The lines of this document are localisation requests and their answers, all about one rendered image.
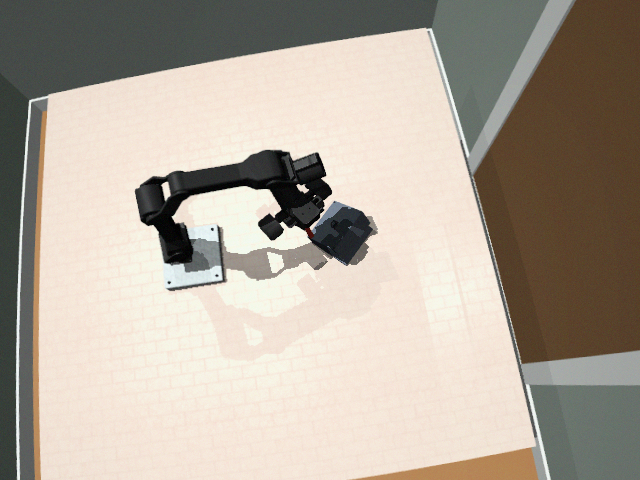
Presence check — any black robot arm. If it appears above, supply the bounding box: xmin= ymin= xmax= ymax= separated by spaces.
xmin=135 ymin=150 xmax=327 ymax=265

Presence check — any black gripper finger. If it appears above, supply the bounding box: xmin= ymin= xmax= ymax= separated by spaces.
xmin=282 ymin=220 xmax=305 ymax=231

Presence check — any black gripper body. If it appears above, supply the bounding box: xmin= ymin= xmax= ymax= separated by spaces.
xmin=258 ymin=178 xmax=332 ymax=241

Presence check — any dark grey sloped panel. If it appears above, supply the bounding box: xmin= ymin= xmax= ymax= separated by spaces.
xmin=307 ymin=201 xmax=373 ymax=266

